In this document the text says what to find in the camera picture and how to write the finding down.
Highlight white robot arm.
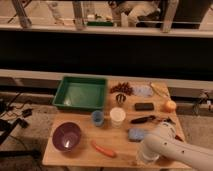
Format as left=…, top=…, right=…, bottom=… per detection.
left=137, top=122, right=213, bottom=171

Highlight purple bowl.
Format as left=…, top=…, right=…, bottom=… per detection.
left=52, top=122, right=81, bottom=152

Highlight bunch of red grapes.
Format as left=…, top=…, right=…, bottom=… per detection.
left=110, top=82, right=133, bottom=95

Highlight small metal cup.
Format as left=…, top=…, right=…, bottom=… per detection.
left=116, top=93, right=126, bottom=105

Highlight green plastic tray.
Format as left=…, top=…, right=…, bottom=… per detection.
left=52, top=76, right=107, bottom=111

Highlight white plastic cup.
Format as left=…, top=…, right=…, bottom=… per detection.
left=110, top=107, right=126, bottom=127

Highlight blue plastic cup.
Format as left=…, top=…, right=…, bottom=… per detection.
left=91, top=110, right=104, bottom=127

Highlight clear plastic bag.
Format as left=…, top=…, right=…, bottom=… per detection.
left=133, top=85, right=153, bottom=97

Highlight black rectangular block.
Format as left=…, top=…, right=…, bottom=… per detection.
left=134, top=103, right=154, bottom=111

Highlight yellow banana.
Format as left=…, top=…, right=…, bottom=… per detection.
left=150, top=83, right=170, bottom=99

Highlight blue sponge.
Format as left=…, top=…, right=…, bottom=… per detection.
left=128, top=128, right=147, bottom=142

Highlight orange fruit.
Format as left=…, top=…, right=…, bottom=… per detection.
left=164, top=100, right=177, bottom=112

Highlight orange carrot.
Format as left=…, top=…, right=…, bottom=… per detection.
left=91, top=141, right=116, bottom=158

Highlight black handled knife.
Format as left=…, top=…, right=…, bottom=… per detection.
left=130, top=115, right=156, bottom=124

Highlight black cables on floor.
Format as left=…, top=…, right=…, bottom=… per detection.
left=0, top=92, right=34, bottom=144

